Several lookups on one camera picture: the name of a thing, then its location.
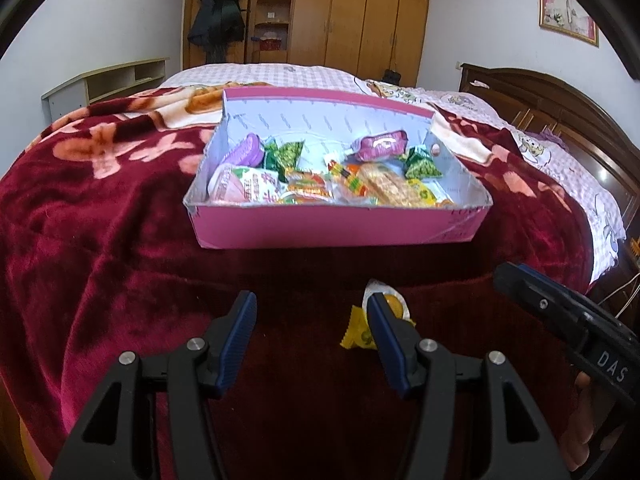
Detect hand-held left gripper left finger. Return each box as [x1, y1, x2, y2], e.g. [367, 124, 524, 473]
[50, 290, 258, 480]

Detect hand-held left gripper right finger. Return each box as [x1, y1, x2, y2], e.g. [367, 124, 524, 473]
[367, 292, 571, 480]

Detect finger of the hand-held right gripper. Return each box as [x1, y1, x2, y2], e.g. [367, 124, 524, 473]
[492, 261, 597, 334]

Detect yellow candy packet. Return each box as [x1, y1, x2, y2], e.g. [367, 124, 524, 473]
[405, 177, 453, 209]
[340, 306, 417, 351]

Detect pink cardboard box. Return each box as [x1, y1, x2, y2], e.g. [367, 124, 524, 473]
[182, 86, 493, 251]

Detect orange cracker packet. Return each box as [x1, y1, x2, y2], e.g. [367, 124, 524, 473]
[357, 162, 426, 208]

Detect large pink jelly pouch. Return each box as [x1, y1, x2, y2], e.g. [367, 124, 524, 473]
[207, 164, 288, 207]

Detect green pea packet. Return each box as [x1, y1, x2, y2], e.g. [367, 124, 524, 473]
[404, 145, 445, 181]
[262, 139, 306, 183]

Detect small orange snack packet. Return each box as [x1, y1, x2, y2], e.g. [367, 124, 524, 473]
[327, 157, 363, 188]

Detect purple packet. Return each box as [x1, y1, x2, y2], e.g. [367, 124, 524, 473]
[220, 132, 265, 168]

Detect small pink pouch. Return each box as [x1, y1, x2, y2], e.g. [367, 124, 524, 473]
[350, 130, 408, 161]

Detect person's right hand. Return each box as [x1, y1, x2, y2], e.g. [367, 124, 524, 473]
[561, 371, 596, 472]

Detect purple cloth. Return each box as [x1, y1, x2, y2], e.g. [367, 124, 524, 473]
[537, 127, 566, 149]

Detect dark red floral blanket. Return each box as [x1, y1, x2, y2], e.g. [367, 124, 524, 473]
[0, 82, 608, 480]

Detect dark wooden headboard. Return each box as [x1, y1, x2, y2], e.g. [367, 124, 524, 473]
[459, 62, 640, 221]

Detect low wooden shelf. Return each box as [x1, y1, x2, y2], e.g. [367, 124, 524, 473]
[41, 57, 171, 123]

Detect black jacket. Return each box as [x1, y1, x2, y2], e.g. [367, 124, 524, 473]
[187, 0, 246, 63]

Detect wooden wardrobe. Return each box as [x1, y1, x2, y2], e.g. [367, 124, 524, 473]
[171, 0, 432, 88]

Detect framed wall picture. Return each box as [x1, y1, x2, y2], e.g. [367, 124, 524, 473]
[537, 0, 600, 48]

